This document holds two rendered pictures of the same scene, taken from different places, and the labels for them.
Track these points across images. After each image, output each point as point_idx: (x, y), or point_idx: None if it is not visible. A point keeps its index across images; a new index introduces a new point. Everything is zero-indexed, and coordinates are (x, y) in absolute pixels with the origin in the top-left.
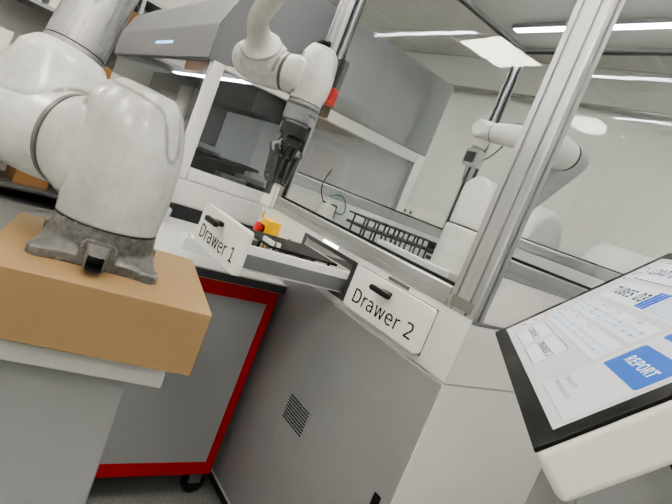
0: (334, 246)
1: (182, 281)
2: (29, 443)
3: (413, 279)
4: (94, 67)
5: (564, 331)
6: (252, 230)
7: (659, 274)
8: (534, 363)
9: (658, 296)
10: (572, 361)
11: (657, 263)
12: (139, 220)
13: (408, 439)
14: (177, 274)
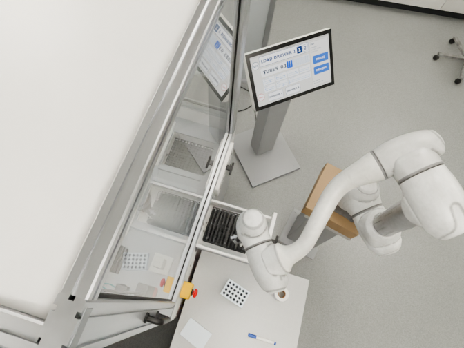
0: None
1: (323, 184)
2: None
3: (226, 155)
4: (379, 210)
5: (286, 85)
6: (242, 248)
7: (268, 60)
8: (300, 90)
9: (288, 62)
10: (307, 81)
11: (253, 59)
12: None
13: None
14: (322, 190)
